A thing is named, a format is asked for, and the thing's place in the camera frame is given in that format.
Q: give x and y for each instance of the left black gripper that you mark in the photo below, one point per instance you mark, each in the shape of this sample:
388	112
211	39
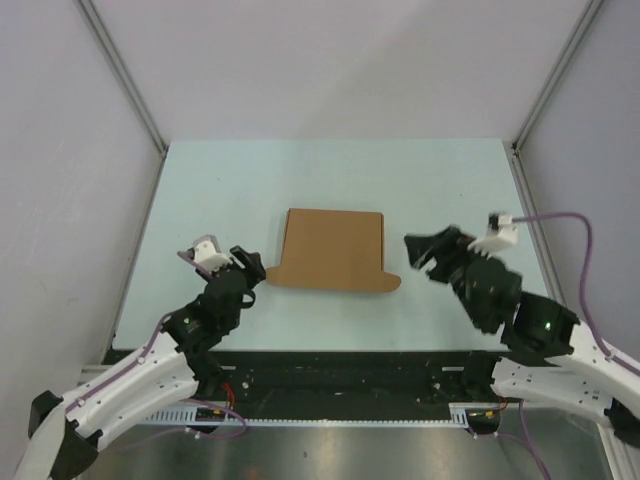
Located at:
251	262

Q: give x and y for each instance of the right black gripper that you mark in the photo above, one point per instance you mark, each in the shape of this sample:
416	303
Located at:
423	249

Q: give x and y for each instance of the brown cardboard box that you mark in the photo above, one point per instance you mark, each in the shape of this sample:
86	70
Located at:
338	250

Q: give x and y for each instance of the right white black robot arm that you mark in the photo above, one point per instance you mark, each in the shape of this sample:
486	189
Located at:
554	356

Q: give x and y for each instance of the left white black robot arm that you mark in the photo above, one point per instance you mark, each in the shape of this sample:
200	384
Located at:
67	432

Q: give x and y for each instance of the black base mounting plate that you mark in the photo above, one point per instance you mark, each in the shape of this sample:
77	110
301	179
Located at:
434	377

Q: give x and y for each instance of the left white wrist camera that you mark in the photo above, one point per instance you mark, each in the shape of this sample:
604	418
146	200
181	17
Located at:
207	256

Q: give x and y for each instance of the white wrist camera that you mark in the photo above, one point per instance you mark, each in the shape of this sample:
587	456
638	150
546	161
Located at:
501	234
207	256

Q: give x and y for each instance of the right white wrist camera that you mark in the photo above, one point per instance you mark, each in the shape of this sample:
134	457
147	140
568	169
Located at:
501	234

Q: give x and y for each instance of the right aluminium frame post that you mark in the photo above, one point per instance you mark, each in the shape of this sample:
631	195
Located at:
559	69

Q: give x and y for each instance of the aluminium frame post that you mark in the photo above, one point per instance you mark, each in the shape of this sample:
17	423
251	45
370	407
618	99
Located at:
559	69
115	61

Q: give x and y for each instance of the grey slotted cable duct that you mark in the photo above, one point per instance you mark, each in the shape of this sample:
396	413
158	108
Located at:
456	415

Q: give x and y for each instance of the left aluminium frame post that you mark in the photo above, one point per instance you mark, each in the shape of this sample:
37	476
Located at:
115	61

